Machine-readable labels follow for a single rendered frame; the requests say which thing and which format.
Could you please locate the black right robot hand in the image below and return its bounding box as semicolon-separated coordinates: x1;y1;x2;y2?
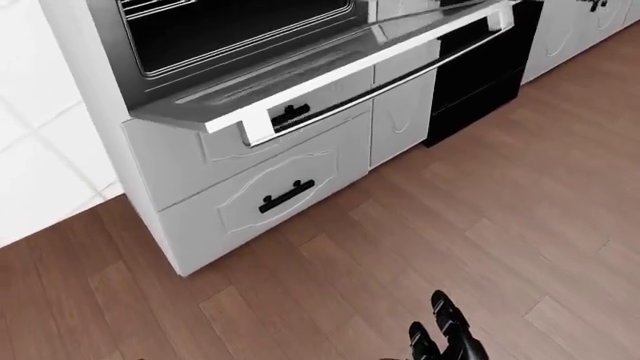
407;288;489;360

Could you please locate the narrow white cabinet door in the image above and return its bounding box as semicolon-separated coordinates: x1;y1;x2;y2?
368;59;442;169

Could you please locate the stainless steel oven door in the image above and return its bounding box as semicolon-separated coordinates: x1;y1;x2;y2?
130;0;517;150

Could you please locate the wide white cabinet door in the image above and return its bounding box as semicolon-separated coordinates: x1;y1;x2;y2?
521;0;632;86

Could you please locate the black oven cavity body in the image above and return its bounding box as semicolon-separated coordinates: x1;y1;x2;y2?
89;0;381;111

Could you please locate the metal oven rack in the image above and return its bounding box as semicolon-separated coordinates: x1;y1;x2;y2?
115;0;202;17

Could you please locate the deep white drawer front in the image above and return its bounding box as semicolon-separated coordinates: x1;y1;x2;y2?
156;147;372;279

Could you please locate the black dishwasher front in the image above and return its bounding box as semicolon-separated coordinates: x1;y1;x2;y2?
422;0;544;149

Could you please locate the shallow white drawer front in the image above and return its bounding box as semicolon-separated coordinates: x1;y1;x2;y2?
121;105;372;213

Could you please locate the long black drawer handle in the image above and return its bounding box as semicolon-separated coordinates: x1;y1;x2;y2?
257;178;317;216

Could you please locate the short black drawer handle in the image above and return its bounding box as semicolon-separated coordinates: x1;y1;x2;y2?
268;104;312;129

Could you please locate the white oven cabinet frame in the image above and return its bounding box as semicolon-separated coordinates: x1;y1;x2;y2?
38;0;135;125

